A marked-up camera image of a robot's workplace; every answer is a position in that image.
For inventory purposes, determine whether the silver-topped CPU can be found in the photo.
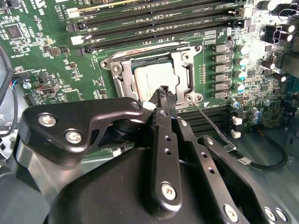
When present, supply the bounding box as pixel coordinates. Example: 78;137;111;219
130;58;182;102

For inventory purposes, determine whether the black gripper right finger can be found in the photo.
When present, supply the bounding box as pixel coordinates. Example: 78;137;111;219
168;91;292;224

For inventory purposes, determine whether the metal socket cover frame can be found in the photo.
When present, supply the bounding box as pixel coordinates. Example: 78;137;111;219
116;51;196;105

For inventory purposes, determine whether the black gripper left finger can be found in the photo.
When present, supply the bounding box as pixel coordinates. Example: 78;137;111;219
20;85;183;212

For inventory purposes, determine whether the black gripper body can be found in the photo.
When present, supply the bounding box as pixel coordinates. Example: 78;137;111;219
46;147;219;224

